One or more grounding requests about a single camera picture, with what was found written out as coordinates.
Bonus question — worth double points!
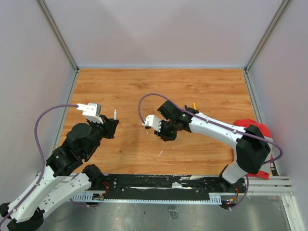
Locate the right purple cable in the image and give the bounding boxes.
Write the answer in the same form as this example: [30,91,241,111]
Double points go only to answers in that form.
[138,93,283,164]

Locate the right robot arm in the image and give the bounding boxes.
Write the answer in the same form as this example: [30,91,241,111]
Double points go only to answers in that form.
[154,101,271,193]

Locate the red and grey cloth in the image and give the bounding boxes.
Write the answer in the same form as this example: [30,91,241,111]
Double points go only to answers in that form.
[234,119,272,180]

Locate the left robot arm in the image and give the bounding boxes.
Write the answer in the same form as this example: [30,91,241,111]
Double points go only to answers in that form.
[0,115,119,231]

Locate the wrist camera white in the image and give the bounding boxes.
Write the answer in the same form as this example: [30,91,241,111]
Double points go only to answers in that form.
[77,103,103,124]
[142,115,162,132]

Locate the white pen black end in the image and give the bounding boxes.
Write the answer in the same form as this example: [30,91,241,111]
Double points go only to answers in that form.
[114,108,117,120]

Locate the purple cable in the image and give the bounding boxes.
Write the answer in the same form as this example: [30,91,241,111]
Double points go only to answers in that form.
[0,103,79,222]
[138,93,283,164]

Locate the aluminium frame rail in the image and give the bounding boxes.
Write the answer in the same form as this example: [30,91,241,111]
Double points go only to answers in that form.
[21,172,301,231]

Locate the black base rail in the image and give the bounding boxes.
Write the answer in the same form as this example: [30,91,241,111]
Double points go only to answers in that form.
[98,174,246,201]

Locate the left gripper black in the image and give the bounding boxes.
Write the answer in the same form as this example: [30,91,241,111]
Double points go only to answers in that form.
[83,114,119,157]

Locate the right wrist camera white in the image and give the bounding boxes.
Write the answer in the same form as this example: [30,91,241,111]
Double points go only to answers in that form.
[142,115,162,132]

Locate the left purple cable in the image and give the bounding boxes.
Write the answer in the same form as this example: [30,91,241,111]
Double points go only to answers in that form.
[0,103,79,222]

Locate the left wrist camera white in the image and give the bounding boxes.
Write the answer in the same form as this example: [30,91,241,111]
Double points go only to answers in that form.
[77,103,103,124]

